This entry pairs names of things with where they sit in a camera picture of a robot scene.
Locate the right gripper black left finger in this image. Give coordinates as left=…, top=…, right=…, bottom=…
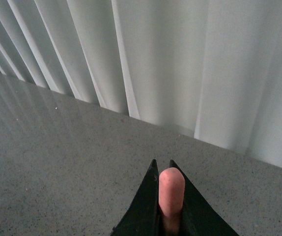
left=112, top=159, right=160, bottom=236

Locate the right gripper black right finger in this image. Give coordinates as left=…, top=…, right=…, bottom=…
left=169, top=160, right=238, bottom=236

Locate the pink chopstick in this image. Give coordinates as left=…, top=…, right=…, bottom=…
left=159, top=167, right=185, bottom=236

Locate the white pleated curtain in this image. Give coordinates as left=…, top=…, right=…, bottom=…
left=0, top=0, right=282, bottom=167

